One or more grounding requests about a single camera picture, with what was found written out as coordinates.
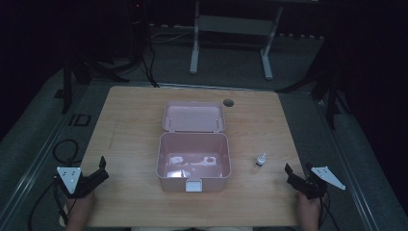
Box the black tripod stand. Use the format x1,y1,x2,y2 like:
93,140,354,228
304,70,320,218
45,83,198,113
274,38,353,131
53,0,152,116

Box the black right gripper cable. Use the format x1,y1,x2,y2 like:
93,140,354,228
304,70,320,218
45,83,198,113
318,192,342,231

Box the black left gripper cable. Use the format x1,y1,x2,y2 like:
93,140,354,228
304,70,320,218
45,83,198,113
27,179,70,231

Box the person's right hand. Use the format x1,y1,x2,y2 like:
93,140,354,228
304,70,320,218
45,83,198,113
295,192,325,227

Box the metal floor rail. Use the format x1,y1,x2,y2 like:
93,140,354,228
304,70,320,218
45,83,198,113
0,84,110,222
312,92,383,231

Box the black hanging cables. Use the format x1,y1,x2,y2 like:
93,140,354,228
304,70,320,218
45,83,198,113
140,38,161,89

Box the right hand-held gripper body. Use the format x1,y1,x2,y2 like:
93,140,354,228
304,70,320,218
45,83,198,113
287,166,346,200

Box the white metal stand frame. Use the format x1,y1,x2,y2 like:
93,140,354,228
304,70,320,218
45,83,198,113
189,0,285,82

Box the white cable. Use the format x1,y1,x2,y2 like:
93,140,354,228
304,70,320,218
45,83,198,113
149,28,195,44

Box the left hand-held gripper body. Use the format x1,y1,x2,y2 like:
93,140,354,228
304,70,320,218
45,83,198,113
56,166,101,199

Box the black looped floor cable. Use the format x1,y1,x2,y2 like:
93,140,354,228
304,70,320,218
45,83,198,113
52,139,81,167

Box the person's left hand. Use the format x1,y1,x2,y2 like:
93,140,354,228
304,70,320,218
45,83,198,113
65,190,96,225

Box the pink plastic box with lid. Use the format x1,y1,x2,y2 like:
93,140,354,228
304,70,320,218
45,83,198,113
155,101,232,193

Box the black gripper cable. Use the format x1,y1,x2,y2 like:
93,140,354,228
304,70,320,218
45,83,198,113
27,179,70,231
318,192,342,231

